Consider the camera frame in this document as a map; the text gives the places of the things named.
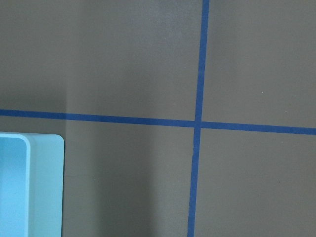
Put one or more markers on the light blue plastic bin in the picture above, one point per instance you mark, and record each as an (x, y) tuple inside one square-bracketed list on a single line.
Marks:
[(31, 184)]

